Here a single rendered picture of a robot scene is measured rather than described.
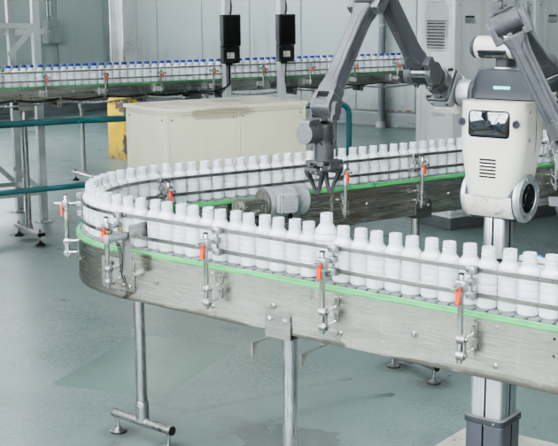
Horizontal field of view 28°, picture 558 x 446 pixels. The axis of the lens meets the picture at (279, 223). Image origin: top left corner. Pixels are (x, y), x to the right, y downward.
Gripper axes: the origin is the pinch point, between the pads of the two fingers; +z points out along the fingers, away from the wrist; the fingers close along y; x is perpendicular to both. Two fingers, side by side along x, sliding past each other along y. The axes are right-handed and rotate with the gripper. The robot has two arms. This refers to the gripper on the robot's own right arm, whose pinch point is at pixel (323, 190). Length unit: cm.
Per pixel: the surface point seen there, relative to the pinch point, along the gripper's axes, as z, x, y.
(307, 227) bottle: 11.5, -5.0, 0.7
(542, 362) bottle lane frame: 36, 73, 4
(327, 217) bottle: 7.6, 1.7, 0.1
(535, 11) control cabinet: -61, -234, -614
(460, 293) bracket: 20, 52, 11
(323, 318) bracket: 35.3, 7.4, 8.8
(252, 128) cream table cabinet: 20, -285, -308
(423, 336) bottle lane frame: 36, 38, 4
